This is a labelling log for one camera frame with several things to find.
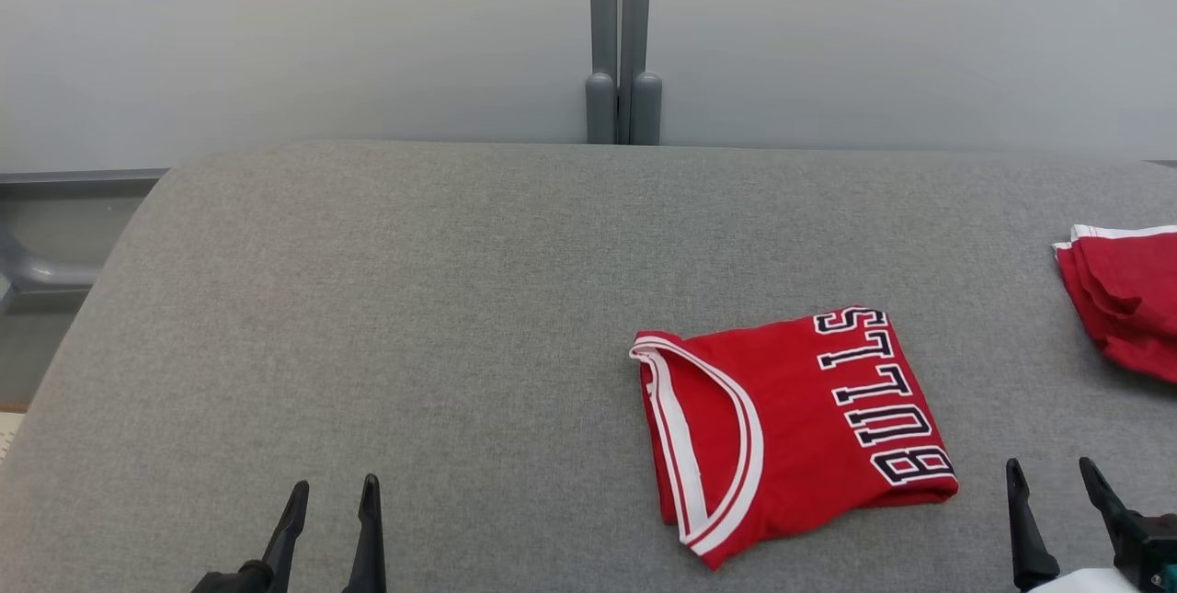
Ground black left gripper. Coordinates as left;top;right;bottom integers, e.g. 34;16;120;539
190;473;387;593

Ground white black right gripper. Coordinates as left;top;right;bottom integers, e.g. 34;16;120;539
1005;456;1177;593

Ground red jersey white trim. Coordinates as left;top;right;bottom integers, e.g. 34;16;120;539
1052;223;1177;385

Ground red Bulls jersey white sleeves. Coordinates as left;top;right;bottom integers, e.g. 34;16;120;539
629;305;960;571

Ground cream perforated laundry basket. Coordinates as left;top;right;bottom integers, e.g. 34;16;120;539
0;409;27;463

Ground grey curved tube foot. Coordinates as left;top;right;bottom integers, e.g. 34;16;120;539
0;230;102;292

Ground grey partition post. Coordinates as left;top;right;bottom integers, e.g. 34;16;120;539
586;0;663;146

